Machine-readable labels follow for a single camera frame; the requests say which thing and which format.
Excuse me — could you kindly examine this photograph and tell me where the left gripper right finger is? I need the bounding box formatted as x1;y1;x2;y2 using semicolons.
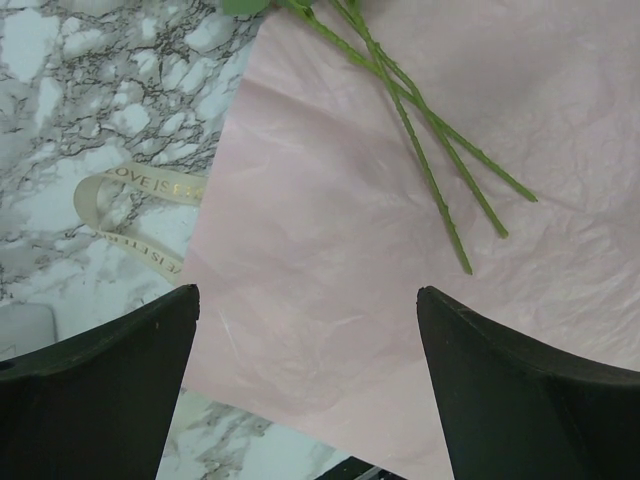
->
417;287;639;479

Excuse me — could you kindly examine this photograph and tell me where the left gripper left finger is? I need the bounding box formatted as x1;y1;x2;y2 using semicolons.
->
1;284;200;479

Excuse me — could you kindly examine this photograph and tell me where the beige printed ribbon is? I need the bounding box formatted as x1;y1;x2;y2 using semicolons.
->
73;162;207;285

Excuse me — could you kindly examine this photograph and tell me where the pink wrapping paper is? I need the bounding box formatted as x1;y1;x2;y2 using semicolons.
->
183;1;639;479

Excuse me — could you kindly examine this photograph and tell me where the peach pink flower stem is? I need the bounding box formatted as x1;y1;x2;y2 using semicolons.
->
222;0;474;276

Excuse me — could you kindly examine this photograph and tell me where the white flower stem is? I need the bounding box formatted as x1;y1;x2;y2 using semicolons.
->
270;1;538;203

